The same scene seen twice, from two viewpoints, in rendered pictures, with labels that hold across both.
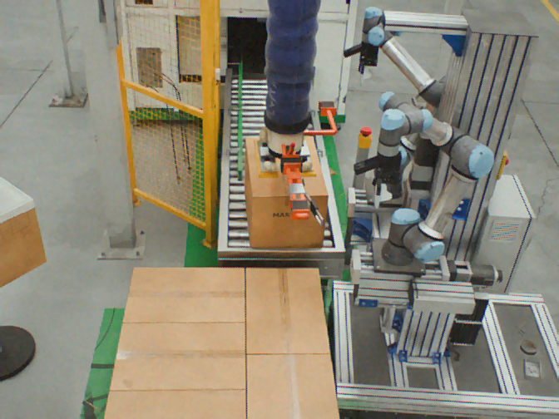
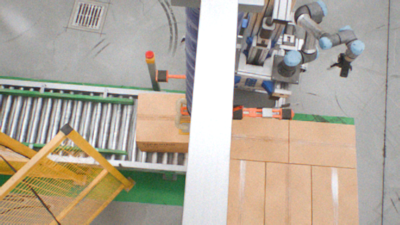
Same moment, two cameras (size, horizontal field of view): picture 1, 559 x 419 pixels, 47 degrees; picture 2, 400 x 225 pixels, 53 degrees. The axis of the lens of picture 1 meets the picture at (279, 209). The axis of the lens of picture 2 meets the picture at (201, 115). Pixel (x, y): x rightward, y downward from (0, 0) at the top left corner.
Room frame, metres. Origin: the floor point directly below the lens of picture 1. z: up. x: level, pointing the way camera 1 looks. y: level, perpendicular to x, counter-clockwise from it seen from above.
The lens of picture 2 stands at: (2.77, 0.85, 3.97)
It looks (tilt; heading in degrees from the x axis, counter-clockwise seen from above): 73 degrees down; 273
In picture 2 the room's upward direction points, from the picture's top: 7 degrees clockwise
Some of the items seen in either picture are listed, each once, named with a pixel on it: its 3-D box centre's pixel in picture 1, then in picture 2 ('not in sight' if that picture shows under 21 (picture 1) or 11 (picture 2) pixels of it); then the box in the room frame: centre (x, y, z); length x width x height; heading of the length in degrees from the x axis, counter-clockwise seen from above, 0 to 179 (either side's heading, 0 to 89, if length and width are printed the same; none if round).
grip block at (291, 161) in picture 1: (291, 164); (237, 112); (2.56, -0.04, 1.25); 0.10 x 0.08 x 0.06; 98
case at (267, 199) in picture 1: (283, 193); (175, 124); (3.02, -0.01, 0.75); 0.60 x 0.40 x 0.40; 8
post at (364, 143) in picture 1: (355, 204); (154, 79); (3.31, -0.48, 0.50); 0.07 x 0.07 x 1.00; 5
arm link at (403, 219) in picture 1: (405, 226); (292, 59); (2.20, -0.54, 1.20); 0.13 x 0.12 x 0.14; 29
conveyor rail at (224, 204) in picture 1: (225, 151); (76, 161); (3.83, 0.40, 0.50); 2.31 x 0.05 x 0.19; 5
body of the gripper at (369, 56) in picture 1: (368, 52); not in sight; (2.95, -0.38, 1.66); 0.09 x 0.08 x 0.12; 89
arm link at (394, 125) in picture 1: (392, 126); (355, 49); (1.95, -0.37, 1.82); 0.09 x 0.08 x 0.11; 119
